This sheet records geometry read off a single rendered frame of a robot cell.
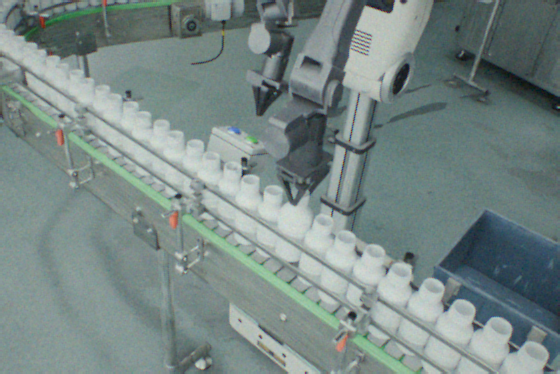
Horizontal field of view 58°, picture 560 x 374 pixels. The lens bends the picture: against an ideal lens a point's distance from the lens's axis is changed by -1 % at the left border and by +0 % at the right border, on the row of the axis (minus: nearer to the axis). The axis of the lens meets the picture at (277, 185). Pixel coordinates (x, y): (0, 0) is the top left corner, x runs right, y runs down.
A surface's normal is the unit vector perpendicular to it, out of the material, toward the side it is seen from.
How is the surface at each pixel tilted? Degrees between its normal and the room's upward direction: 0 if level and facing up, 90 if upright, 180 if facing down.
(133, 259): 0
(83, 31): 90
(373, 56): 90
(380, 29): 90
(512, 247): 90
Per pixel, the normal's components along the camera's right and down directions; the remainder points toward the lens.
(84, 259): 0.09, -0.79
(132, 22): 0.52, 0.55
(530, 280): -0.65, 0.42
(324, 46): -0.52, -0.02
